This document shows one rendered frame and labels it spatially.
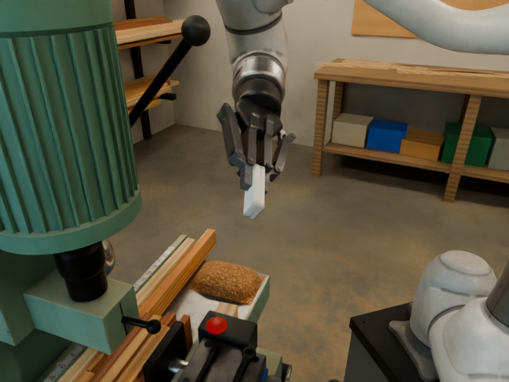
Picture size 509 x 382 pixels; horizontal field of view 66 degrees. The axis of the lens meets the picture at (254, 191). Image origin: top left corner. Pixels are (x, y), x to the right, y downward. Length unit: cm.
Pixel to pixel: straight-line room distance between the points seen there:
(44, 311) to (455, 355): 69
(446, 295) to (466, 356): 17
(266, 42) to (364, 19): 291
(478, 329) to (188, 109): 398
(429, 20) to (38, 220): 62
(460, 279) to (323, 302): 124
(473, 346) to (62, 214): 68
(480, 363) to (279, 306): 138
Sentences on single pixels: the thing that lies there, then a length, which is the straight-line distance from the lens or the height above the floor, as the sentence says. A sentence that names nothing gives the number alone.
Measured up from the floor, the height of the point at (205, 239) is 94.
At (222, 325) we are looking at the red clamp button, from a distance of 59.
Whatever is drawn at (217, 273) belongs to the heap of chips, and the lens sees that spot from 81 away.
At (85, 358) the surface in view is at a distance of 69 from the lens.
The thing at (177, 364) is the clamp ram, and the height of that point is 96.
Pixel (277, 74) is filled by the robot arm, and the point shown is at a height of 132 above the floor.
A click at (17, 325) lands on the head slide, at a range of 67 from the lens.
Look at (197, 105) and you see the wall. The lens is 441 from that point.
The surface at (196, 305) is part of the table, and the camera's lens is 80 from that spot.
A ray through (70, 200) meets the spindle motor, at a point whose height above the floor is 126.
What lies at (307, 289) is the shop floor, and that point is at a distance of 218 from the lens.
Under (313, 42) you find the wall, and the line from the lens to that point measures 372.
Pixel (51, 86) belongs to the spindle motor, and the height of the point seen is 137.
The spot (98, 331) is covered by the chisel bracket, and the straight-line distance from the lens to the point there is 59.
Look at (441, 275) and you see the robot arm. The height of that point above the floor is 89.
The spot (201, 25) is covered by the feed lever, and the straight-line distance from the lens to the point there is 50.
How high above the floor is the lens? 145
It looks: 28 degrees down
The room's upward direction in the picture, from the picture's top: straight up
